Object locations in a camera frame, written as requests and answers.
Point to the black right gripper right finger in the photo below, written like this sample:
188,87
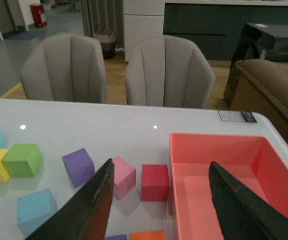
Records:
241,213

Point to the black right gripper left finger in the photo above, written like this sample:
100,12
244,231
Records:
85,216

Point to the light blue foam block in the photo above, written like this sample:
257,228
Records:
35,209

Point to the purple foam block near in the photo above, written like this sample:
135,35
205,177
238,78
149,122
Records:
116,237

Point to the purple foam block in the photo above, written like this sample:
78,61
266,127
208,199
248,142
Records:
79,167
116,237

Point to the purple foam block far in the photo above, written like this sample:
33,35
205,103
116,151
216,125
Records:
79,167

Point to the pink plastic bin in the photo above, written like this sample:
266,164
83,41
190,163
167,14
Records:
251,159

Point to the orange foam block near pink bin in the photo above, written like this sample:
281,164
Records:
148,235

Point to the dark red foam block far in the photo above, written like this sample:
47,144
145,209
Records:
155,184

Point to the green foam block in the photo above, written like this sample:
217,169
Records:
23,160

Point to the table label sticker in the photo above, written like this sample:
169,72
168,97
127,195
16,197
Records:
237,116

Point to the brown sofa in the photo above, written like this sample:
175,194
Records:
263,88

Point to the grey chair left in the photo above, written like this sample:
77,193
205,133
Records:
67,68

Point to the grey chair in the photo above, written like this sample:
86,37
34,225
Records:
168,71
67,68

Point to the grey chair right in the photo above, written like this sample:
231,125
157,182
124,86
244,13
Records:
168,71

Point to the black appliance box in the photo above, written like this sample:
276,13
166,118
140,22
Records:
257,41

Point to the woven basket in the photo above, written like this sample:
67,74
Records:
107,39

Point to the dark grey counter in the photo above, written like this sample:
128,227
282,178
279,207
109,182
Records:
216,28

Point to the white cabinet column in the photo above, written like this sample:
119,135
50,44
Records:
142,19

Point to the red fire cabinet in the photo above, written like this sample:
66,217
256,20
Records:
38,15

